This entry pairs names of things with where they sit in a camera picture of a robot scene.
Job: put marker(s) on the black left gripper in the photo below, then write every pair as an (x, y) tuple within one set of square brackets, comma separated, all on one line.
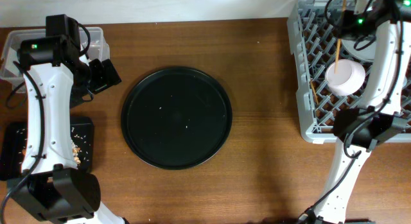
[(108, 77)]

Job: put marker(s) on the wooden chopstick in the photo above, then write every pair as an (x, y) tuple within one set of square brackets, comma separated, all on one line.
[(315, 97), (337, 56)]

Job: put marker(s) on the small white bowl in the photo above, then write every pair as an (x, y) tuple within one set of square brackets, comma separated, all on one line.
[(345, 77)]

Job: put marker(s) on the rice and food scraps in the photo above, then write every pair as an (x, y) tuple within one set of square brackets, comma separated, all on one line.
[(75, 148)]

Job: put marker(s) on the white round plate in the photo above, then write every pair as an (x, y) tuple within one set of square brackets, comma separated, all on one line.
[(366, 54)]

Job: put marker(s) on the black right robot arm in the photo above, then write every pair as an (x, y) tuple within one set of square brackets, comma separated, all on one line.
[(358, 131)]

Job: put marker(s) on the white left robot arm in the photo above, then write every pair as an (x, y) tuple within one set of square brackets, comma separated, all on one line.
[(58, 76)]

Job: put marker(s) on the grey dishwasher rack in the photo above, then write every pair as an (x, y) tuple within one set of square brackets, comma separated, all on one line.
[(313, 44)]

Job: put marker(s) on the clear plastic bin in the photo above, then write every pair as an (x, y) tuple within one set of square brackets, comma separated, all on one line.
[(98, 49)]

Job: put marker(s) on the black rectangular tray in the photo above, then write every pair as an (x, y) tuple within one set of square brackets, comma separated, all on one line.
[(82, 135)]

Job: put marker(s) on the round black tray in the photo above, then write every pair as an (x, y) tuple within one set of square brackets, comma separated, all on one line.
[(176, 118)]

